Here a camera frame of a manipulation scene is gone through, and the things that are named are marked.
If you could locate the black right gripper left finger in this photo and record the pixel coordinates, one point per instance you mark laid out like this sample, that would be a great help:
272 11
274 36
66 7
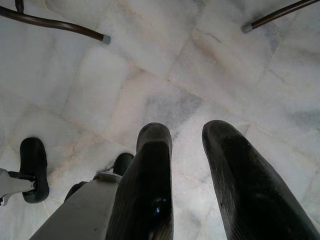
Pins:
142 190

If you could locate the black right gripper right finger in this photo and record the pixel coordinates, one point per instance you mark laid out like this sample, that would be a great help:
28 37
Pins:
245 185

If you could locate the black robot right foot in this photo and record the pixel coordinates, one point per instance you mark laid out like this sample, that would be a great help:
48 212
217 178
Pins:
123 162

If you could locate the black robot foot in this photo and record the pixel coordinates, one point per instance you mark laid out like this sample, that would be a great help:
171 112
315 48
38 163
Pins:
123 162
33 157

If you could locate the grey robot right leg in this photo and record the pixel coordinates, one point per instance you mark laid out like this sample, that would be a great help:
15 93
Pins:
82 210

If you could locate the grey robot leg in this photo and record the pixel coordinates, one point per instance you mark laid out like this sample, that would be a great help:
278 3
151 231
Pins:
82 210
12 182

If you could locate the black robot left foot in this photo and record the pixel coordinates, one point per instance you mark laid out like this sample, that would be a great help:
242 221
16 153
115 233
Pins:
33 157

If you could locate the grey robot left leg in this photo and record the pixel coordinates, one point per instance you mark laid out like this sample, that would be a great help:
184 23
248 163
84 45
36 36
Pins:
12 182

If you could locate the dark brown metal chair leg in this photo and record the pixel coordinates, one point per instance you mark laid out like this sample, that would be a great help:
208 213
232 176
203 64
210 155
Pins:
275 15
57 23

